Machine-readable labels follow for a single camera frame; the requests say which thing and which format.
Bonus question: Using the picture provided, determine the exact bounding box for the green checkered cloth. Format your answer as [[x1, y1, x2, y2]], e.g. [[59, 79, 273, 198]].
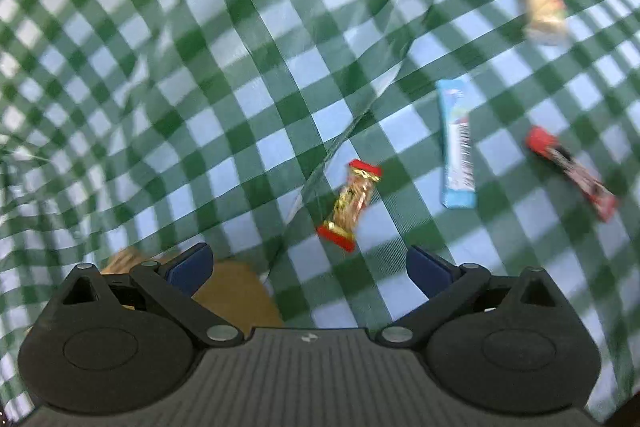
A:
[[1, 0, 639, 420]]

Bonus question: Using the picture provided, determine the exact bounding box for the small red snack stick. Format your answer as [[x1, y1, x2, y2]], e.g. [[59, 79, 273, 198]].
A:
[[526, 126, 617, 222]]

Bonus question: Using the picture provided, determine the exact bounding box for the open cardboard box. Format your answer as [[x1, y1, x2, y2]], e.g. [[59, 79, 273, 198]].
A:
[[101, 247, 284, 336]]

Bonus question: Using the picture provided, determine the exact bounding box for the clear nut bar packet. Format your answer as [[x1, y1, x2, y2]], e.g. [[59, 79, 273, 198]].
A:
[[523, 0, 567, 46]]

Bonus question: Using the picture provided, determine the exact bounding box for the light blue snack stick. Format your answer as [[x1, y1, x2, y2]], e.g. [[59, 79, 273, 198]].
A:
[[436, 79, 476, 209]]

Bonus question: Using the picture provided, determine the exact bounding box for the small red gold candy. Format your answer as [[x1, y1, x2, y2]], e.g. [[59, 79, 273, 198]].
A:
[[317, 159, 383, 253]]

